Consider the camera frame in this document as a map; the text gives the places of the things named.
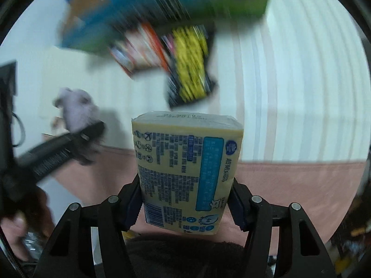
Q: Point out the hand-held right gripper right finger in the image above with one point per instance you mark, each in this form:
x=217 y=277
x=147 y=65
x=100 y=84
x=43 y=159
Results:
x=238 y=210

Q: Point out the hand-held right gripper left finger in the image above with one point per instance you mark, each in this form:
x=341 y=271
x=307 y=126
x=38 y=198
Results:
x=131 y=210

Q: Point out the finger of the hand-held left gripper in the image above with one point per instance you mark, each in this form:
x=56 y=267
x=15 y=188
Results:
x=62 y=147

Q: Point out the pale purple plush toy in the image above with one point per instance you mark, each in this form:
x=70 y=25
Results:
x=78 y=111

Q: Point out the yellow tissue pack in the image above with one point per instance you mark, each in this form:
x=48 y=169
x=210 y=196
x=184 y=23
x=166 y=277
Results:
x=182 y=168

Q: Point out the person's left hand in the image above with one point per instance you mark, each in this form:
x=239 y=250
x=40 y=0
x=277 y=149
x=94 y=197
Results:
x=13 y=234

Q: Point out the red and white snack packet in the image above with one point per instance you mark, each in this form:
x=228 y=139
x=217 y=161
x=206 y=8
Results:
x=139 y=49

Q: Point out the white striped bed sheet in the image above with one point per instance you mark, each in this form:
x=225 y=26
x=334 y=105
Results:
x=298 y=87

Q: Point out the brown cardboard box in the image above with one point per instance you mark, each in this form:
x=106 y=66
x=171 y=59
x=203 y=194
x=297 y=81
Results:
x=92 y=0

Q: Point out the yellow and black snack packet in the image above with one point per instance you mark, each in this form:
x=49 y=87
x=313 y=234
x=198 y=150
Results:
x=189 y=66

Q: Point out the blue green box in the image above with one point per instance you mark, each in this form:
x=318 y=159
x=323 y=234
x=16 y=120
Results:
x=179 y=3

